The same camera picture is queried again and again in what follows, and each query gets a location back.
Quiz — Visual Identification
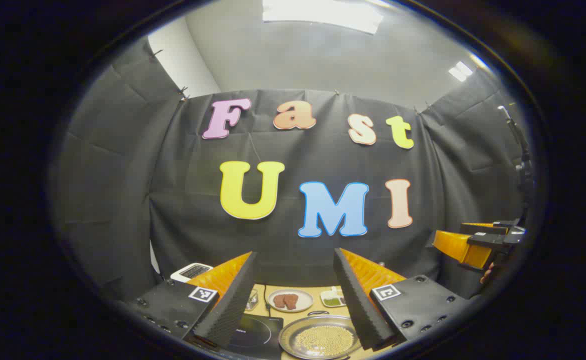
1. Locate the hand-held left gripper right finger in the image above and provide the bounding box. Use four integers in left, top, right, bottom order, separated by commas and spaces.
333, 247, 471, 351

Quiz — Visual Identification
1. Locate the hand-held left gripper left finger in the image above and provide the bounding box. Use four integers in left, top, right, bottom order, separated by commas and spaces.
125, 251, 260, 349

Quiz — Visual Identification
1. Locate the black induction cooktop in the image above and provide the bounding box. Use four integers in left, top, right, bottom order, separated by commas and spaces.
225, 314, 285, 360

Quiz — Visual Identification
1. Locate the stainless steel pot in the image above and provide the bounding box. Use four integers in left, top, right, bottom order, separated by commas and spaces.
278, 310, 363, 360

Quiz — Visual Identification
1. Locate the white divided bean dish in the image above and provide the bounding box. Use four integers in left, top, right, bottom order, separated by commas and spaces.
320, 286, 348, 308

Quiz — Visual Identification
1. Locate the white toaster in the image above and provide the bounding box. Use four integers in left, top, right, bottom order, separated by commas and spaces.
170, 262, 214, 283

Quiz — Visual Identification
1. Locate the pile of soybeans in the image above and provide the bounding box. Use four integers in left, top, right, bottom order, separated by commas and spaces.
294, 325, 355, 357

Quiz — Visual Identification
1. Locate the white oval plate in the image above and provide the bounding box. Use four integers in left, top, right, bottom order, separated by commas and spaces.
268, 289, 314, 313

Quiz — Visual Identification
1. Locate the small ceiling light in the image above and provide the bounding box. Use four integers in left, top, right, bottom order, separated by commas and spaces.
448, 61, 474, 82

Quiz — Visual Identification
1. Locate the large ceiling light panel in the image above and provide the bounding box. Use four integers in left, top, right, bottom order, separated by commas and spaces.
262, 0, 385, 35

